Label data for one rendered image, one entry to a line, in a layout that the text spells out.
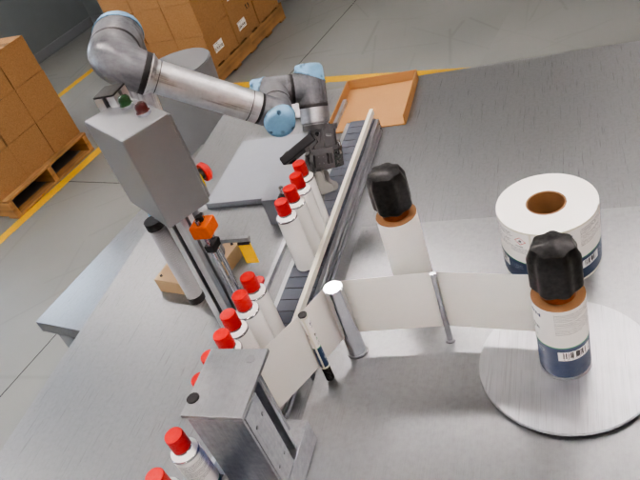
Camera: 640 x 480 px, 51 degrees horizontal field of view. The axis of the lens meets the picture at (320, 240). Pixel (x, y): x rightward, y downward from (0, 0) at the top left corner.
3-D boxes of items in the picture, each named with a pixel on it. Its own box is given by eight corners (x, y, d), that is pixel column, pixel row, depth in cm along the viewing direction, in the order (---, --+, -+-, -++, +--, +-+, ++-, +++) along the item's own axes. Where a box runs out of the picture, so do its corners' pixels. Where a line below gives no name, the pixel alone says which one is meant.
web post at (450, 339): (454, 344, 134) (437, 276, 123) (445, 344, 135) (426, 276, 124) (455, 336, 135) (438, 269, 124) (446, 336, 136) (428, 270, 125)
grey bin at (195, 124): (224, 177, 398) (180, 84, 361) (166, 175, 421) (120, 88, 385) (260, 133, 427) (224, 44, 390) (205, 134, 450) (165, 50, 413)
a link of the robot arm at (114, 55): (89, 40, 138) (306, 109, 156) (93, 21, 146) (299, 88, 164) (77, 90, 144) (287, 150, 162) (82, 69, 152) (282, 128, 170)
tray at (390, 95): (406, 124, 216) (403, 113, 214) (330, 134, 226) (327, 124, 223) (418, 79, 237) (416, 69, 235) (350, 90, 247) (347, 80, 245)
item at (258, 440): (297, 509, 116) (244, 420, 101) (231, 502, 121) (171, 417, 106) (317, 438, 126) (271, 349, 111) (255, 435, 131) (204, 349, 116)
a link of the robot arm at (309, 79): (289, 68, 175) (321, 64, 176) (294, 110, 177) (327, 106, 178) (291, 64, 167) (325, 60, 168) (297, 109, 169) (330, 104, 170)
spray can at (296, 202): (320, 258, 168) (294, 193, 156) (302, 258, 170) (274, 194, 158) (327, 245, 171) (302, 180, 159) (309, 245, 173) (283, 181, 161)
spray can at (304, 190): (329, 243, 172) (304, 178, 160) (309, 247, 173) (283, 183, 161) (330, 230, 176) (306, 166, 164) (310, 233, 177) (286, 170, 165)
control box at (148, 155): (170, 230, 121) (121, 141, 110) (130, 203, 133) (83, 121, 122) (214, 198, 125) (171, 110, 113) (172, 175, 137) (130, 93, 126)
